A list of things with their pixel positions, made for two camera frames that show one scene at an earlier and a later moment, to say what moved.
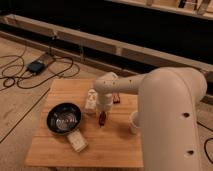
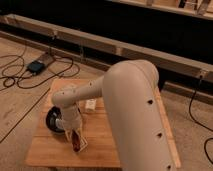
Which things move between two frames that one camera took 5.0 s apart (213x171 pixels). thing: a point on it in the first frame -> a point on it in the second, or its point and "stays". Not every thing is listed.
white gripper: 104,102 -> 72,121
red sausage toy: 102,119 -> 75,141
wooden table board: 112,145 stays
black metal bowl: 63,118 stays
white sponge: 78,142 stays
